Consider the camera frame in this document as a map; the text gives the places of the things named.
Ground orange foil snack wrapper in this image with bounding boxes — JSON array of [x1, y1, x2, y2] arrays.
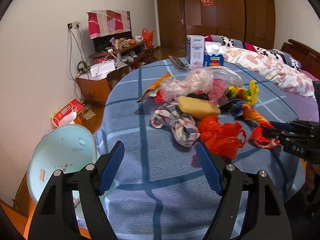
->
[[241, 103, 280, 149]]

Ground orange red plastic bag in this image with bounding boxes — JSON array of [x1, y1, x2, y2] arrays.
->
[[197, 115, 247, 163]]

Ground pink red plastic bag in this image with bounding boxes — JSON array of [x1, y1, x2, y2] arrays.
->
[[208, 79, 228, 107]]

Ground yellow sponge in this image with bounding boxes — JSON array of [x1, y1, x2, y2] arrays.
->
[[177, 96, 221, 120]]

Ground clear pink plastic bag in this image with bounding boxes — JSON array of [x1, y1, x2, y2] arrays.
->
[[160, 66, 243, 102]]

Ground black knitted cloth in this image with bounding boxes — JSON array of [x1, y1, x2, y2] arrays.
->
[[187, 93, 209, 101]]

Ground light blue trash bin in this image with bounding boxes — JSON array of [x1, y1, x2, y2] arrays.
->
[[27, 124, 97, 203]]

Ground purple bed sheet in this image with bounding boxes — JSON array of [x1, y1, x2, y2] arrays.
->
[[282, 69, 320, 123]]

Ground yellow colourful toy wrapper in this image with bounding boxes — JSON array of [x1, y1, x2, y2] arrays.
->
[[226, 80, 259, 106]]

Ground pink heart quilt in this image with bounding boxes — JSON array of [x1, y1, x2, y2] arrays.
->
[[219, 46, 316, 100]]

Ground cow print pillow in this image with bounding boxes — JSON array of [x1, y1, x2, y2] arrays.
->
[[205, 35, 301, 70]]

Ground wooden headboard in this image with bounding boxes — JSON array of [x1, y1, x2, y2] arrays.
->
[[281, 39, 320, 79]]

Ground grey pink striped cloth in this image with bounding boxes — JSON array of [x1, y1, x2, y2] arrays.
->
[[150, 101, 200, 147]]

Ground blue white tissue box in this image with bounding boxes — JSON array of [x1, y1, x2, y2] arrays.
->
[[203, 41, 224, 67]]

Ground red mask box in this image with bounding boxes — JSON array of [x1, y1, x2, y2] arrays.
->
[[51, 99, 84, 127]]

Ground blue plaid bed blanket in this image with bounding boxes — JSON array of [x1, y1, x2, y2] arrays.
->
[[93, 59, 305, 239]]

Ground dark snack packet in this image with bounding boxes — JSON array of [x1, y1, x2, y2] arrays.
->
[[169, 55, 189, 70]]

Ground red knitted cloth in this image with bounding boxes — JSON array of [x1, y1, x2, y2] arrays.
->
[[155, 89, 165, 103]]

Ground white tall carton box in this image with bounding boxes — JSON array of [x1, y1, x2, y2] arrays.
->
[[187, 35, 205, 69]]

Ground orange silver snack wrapper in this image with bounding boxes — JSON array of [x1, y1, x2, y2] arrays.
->
[[137, 72, 172, 103]]

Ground wooden wardrobe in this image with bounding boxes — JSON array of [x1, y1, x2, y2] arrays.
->
[[146, 0, 276, 50]]

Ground wooden tv cabinet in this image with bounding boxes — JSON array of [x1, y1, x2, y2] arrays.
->
[[76, 42, 157, 105]]

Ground red double happiness decal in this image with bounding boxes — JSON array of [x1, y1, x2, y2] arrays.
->
[[201, 0, 214, 7]]

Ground orange plastic bag on cabinet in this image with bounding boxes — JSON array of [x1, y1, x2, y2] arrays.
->
[[142, 28, 155, 48]]

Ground wooden door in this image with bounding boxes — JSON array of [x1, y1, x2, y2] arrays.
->
[[157, 0, 185, 49]]

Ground white box on cabinet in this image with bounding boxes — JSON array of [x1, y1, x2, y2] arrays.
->
[[90, 60, 116, 77]]

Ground white mug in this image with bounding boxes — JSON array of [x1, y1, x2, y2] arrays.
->
[[135, 35, 143, 42]]

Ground television with patchwork cover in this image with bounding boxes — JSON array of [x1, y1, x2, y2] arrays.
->
[[87, 10, 132, 52]]

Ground hanging power cables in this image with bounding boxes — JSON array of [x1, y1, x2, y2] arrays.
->
[[68, 26, 92, 103]]

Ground wall power socket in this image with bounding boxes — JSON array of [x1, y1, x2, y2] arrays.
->
[[67, 21, 80, 29]]

